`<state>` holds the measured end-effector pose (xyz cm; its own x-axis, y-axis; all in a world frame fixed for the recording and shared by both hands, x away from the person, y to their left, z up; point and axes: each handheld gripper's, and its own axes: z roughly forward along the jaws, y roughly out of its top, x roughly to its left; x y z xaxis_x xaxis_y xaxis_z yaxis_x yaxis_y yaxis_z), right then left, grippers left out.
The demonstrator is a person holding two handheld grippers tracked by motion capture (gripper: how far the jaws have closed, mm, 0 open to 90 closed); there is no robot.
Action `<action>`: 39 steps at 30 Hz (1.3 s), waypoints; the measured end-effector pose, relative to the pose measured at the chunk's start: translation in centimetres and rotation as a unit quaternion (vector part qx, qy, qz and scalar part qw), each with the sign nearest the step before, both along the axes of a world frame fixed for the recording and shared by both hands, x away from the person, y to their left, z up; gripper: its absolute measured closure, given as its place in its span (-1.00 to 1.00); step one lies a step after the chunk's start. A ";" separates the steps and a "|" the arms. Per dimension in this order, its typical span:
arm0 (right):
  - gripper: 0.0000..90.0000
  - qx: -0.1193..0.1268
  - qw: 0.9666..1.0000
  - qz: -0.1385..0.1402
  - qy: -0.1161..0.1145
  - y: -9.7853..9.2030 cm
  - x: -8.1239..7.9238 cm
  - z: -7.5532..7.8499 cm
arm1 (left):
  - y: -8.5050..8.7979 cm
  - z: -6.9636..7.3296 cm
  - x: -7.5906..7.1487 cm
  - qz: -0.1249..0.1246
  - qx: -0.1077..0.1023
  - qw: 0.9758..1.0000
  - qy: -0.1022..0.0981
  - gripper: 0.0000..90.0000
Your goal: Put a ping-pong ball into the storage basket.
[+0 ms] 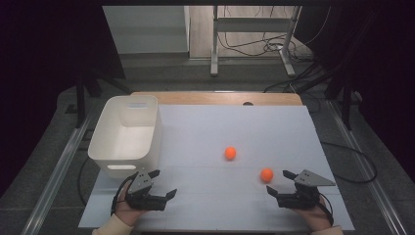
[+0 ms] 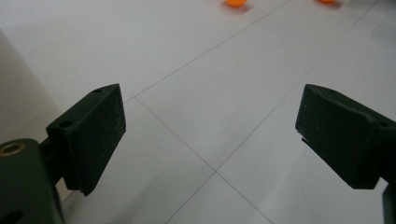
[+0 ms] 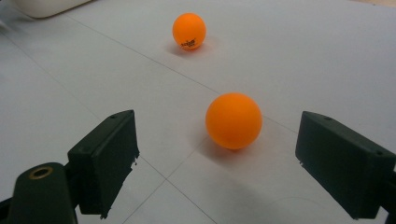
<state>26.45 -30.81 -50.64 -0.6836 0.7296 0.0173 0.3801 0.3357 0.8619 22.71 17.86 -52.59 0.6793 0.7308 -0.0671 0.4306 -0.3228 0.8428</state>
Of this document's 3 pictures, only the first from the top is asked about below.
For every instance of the person's right hand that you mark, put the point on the person's right hand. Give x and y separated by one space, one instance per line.
313 217

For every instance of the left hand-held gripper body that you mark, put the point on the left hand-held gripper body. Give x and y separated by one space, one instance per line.
140 192

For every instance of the black stand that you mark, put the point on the black stand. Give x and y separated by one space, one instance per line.
80 98
345 98

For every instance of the white plastic bin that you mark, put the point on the white plastic bin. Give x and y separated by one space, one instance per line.
130 140

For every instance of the orange ball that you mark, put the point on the orange ball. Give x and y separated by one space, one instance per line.
267 175
230 152

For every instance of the person's left hand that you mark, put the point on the person's left hand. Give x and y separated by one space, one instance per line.
125 213

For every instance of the white metal stand frame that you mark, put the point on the white metal stand frame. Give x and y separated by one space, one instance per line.
251 24

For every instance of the dark curtain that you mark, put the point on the dark curtain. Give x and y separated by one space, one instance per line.
32 65
385 65

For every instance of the aluminium rail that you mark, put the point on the aluminium rail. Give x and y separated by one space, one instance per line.
368 182
55 179

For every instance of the wooden table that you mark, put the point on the wooden table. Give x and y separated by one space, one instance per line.
212 98

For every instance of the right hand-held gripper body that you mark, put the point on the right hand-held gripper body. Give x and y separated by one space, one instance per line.
303 199

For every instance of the white cabinet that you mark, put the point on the white cabinet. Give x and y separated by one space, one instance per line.
147 29

